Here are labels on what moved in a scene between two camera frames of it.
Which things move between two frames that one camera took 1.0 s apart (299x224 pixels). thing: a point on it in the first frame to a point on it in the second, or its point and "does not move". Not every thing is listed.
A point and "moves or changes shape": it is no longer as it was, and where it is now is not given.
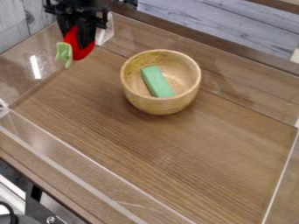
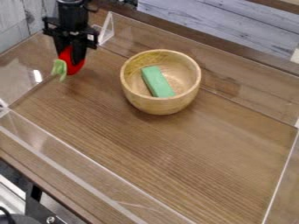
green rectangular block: [157, 81] does not move
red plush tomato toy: [71, 37] moves or changes shape
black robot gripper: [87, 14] to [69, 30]
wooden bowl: [160, 80] does not move
